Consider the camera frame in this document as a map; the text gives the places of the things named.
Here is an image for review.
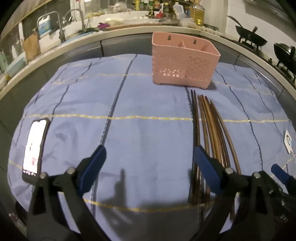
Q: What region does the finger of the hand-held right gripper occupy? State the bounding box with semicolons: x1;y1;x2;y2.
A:
271;163;296;193

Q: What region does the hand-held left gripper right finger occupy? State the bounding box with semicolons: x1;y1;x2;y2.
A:
192;146;278;241

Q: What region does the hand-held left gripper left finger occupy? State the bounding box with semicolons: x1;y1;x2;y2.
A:
26;145;109;241

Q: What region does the bundle of brown wooden chopsticks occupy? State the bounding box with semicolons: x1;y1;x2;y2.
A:
188;89;242;220

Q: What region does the pink perforated plastic basket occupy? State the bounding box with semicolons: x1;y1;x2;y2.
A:
151;32;221;90

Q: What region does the blue checked cloth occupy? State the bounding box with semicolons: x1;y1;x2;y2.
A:
7;54;296;241

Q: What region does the black smartphone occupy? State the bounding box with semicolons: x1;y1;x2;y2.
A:
22;118;51;184

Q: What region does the gas stove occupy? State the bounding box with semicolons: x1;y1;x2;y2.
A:
220;32;296;84

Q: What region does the light blue plastic tub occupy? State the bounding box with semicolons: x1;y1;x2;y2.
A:
5;56;27;77

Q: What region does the brown wooden cutting board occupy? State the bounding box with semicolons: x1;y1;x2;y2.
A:
23;32;41;62

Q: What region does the row of white eggs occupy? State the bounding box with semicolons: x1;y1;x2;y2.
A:
199;25;220;35

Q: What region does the black wok with ladle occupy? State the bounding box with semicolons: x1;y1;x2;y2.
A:
227;16;268;47

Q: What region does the metal faucet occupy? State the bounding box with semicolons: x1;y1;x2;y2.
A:
62;9;88;33
37;11;66;43

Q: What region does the long wooden chopping board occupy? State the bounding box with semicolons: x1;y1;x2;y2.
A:
99;21;160;29

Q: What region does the white blue water filter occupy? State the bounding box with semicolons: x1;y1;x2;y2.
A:
38;15;52;37

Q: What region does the metal basin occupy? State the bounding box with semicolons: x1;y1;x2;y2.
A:
159;17;181;26

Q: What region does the large yellow oil bottle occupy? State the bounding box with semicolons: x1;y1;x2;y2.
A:
190;0;206;26

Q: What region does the white plastic jug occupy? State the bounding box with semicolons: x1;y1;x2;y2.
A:
172;2;185;18

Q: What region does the row of condiment bottles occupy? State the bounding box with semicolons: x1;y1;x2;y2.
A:
134;0;172;18

